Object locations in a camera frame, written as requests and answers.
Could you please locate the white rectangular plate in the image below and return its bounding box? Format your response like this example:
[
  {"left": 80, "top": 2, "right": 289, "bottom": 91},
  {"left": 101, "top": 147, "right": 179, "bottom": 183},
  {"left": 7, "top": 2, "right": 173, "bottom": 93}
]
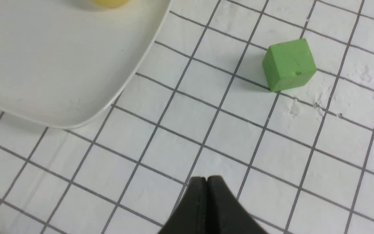
[{"left": 0, "top": 0, "right": 172, "bottom": 129}]

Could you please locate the green foam cube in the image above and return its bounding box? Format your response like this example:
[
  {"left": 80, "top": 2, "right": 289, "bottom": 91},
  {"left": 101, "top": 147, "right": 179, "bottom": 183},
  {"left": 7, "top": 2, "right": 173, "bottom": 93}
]
[{"left": 262, "top": 38, "right": 317, "bottom": 92}]

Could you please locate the yellow steamed bun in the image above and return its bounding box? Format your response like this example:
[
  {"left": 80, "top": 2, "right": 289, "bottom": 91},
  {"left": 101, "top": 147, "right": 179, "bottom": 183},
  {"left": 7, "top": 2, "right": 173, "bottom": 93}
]
[{"left": 92, "top": 0, "right": 129, "bottom": 8}]

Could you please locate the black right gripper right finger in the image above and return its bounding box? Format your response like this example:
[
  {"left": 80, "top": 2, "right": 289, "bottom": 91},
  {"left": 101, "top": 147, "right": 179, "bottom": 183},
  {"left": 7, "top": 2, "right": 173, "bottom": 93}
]
[{"left": 206, "top": 176, "right": 267, "bottom": 234}]

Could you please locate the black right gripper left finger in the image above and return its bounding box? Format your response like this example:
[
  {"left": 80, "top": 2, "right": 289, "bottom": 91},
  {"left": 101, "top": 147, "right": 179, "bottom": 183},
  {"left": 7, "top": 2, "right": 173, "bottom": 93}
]
[{"left": 159, "top": 177, "right": 207, "bottom": 234}]

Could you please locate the white grid tablecloth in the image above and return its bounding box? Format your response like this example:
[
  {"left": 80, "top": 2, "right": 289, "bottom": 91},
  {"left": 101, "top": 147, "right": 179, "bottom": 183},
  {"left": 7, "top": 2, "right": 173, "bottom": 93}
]
[{"left": 0, "top": 0, "right": 374, "bottom": 234}]

